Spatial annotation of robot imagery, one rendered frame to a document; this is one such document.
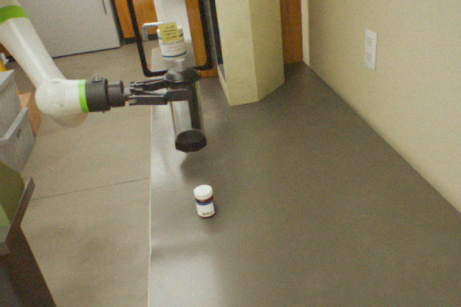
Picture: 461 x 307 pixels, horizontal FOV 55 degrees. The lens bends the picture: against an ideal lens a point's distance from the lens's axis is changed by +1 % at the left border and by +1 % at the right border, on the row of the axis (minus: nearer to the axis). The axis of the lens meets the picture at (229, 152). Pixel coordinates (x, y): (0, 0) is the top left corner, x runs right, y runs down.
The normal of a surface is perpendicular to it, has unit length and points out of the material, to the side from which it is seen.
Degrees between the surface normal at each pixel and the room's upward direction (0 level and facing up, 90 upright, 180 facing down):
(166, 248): 0
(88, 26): 90
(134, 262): 0
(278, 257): 0
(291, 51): 90
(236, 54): 90
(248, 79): 90
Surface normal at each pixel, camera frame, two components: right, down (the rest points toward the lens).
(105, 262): -0.12, -0.86
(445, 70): -0.98, 0.18
